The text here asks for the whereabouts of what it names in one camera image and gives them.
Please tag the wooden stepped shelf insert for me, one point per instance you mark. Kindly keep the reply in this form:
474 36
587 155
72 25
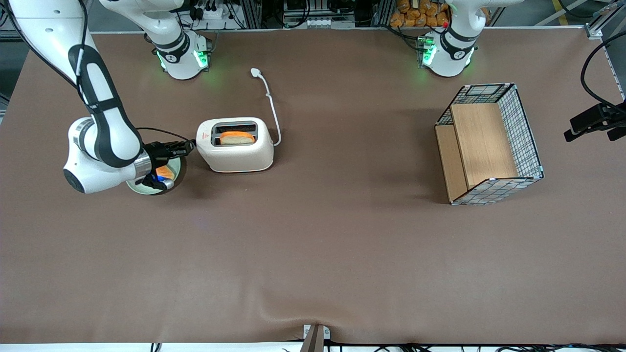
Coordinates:
484 142

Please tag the triangular golden pastry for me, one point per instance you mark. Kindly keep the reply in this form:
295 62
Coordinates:
167 172

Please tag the pale green round plate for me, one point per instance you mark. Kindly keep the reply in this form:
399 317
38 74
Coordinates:
146 189

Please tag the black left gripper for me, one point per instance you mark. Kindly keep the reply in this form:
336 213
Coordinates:
597 115

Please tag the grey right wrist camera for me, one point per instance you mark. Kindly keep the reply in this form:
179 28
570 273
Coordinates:
164 183

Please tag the toast bread slice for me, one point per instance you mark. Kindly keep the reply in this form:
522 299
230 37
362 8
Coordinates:
236 139

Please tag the bag of orange buns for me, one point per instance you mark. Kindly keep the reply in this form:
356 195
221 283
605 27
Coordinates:
407 17

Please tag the cream two-slot toaster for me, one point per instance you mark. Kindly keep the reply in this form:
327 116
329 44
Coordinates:
237 156

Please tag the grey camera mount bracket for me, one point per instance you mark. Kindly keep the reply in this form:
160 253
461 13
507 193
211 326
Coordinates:
314 338

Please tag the white power strip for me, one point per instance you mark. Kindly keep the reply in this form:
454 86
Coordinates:
211 12

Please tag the aluminium frame corner post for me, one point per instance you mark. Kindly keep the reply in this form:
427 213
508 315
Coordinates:
599 22

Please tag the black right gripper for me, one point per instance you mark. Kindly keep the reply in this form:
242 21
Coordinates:
158 150

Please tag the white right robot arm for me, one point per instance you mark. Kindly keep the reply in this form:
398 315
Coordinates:
105 132

